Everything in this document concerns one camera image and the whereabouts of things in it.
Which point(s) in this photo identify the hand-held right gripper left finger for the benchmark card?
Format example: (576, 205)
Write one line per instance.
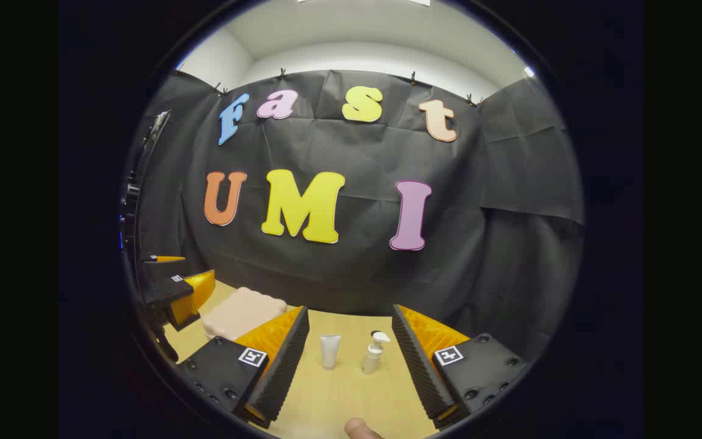
(284, 372)

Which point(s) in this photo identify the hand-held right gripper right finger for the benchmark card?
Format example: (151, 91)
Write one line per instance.
(421, 372)

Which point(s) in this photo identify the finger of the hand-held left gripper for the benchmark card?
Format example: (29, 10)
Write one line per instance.
(159, 269)
(168, 292)

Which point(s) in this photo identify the white cream tube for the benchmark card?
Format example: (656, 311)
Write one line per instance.
(329, 353)

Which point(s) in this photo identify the white pump bottle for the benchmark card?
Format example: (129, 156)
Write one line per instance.
(372, 360)

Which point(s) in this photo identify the pink suitcase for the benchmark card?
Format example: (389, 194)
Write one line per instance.
(241, 314)

